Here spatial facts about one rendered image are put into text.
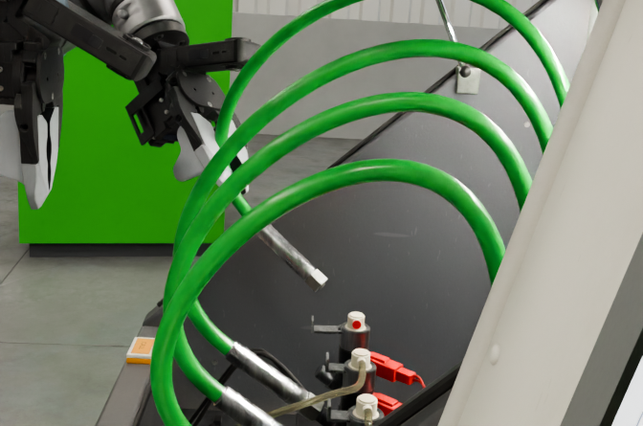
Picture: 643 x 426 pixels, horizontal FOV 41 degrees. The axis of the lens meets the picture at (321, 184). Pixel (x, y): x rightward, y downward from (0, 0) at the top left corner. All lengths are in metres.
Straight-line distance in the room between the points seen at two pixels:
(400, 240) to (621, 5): 0.75
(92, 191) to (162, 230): 0.37
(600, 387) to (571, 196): 0.10
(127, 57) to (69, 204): 3.41
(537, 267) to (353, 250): 0.76
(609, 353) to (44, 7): 0.58
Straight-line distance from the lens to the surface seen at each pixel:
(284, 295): 1.14
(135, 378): 1.04
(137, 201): 4.13
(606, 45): 0.40
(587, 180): 0.35
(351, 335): 0.81
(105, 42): 0.75
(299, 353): 1.17
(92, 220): 4.16
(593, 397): 0.29
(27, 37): 0.77
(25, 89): 0.75
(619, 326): 0.29
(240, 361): 0.74
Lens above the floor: 1.43
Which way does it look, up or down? 14 degrees down
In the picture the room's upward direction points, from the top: 4 degrees clockwise
